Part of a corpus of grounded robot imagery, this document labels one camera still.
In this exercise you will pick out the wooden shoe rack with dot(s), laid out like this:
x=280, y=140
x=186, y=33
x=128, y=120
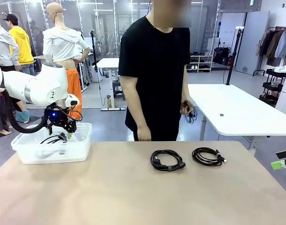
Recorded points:
x=201, y=62

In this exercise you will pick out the black pole with white camera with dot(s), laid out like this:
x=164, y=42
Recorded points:
x=232, y=58

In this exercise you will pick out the person in black T-shirt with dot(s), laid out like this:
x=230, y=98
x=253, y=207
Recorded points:
x=154, y=70

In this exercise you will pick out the mannequin with black trousers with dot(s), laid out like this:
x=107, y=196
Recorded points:
x=2, y=47

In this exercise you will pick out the black bags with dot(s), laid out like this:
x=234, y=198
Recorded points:
x=221, y=56

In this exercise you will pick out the person's right hand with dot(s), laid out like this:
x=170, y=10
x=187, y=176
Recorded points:
x=144, y=134

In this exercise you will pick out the grey partition panel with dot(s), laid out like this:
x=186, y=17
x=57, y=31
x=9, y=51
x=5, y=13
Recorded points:
x=250, y=42

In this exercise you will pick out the person's left forearm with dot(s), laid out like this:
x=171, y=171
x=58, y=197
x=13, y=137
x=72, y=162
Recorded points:
x=185, y=89

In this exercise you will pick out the white table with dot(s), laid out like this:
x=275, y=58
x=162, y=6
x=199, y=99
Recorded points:
x=239, y=110

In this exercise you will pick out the black step stool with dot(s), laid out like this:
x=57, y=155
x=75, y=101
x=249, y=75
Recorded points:
x=118, y=90

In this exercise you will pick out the person in yellow hoodie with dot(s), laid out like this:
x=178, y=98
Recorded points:
x=21, y=44

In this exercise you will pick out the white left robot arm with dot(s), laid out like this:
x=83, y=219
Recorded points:
x=39, y=86

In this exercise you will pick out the white standing desk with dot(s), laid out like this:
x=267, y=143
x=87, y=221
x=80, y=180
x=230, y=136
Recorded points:
x=107, y=62

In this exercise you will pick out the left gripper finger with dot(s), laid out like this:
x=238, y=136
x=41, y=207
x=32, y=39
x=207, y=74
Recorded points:
x=48, y=127
x=70, y=130

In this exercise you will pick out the light grey jacket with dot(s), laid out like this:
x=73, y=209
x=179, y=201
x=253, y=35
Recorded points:
x=282, y=44

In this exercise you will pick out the black utility cart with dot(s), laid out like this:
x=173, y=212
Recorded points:
x=272, y=86

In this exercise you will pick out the black tripod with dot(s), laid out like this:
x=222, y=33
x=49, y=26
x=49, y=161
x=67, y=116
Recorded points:
x=95, y=56

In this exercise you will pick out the brown coat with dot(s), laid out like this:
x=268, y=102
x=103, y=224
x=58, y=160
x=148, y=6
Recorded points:
x=273, y=44

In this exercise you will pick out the black clothes rack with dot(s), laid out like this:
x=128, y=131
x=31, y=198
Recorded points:
x=260, y=65

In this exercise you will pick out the clear plastic storage bin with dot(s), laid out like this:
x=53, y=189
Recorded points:
x=82, y=150

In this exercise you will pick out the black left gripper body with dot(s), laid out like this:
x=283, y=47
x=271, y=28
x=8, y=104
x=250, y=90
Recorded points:
x=58, y=114

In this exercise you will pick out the mannequin with orange trousers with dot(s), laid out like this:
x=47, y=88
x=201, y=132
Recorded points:
x=61, y=44

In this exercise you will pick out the person's right forearm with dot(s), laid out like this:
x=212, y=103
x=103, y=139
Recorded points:
x=136, y=112

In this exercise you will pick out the person's left hand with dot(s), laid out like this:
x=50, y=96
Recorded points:
x=186, y=106

